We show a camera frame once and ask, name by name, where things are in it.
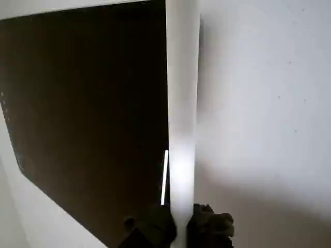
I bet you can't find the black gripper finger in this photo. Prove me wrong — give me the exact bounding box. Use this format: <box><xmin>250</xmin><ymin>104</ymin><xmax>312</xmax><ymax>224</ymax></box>
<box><xmin>117</xmin><ymin>203</ymin><xmax>178</xmax><ymax>248</ymax></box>
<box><xmin>186</xmin><ymin>203</ymin><xmax>235</xmax><ymax>248</ymax></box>

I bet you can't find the black screen silver ipad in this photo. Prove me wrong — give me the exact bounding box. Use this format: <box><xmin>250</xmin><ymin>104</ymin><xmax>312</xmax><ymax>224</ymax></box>
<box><xmin>0</xmin><ymin>0</ymin><xmax>171</xmax><ymax>248</ymax></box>

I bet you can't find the white apple pencil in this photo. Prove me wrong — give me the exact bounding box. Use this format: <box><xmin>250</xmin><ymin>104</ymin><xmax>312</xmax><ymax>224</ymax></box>
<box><xmin>164</xmin><ymin>0</ymin><xmax>201</xmax><ymax>248</ymax></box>

